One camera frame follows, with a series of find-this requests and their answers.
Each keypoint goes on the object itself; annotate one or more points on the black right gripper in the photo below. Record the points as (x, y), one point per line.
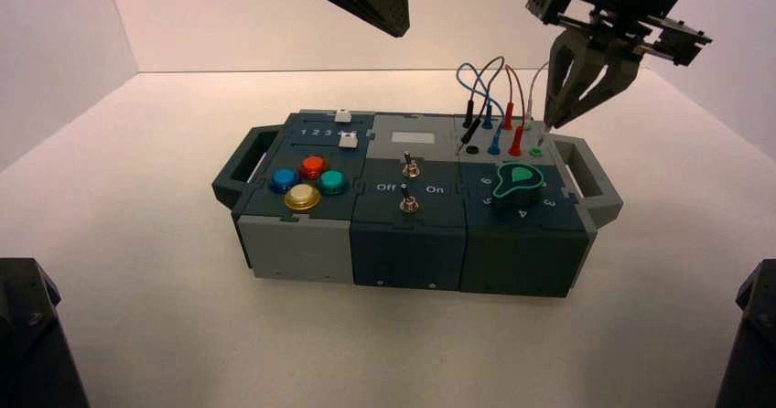
(639, 5)

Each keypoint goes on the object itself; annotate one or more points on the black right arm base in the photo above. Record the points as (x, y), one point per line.
(755, 357)

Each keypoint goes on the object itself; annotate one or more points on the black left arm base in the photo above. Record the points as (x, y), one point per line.
(30, 344)

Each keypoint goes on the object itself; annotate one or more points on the white slider cap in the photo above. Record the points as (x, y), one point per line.
(348, 142)
(344, 116)

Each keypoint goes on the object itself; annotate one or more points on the green rotary knob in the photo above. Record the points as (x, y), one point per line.
(515, 186)

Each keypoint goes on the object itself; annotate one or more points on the orange push button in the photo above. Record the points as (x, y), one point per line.
(314, 166)

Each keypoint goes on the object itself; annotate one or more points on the teal push button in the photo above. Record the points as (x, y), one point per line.
(331, 181)

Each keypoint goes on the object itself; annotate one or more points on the blue push button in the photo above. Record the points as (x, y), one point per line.
(284, 179)

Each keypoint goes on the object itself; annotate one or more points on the yellow push button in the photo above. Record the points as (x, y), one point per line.
(302, 197)

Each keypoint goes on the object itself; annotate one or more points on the teal and grey control box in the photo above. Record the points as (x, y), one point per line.
(406, 254)

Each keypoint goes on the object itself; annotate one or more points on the metal toggle switch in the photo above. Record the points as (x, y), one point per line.
(409, 204)
(410, 166)

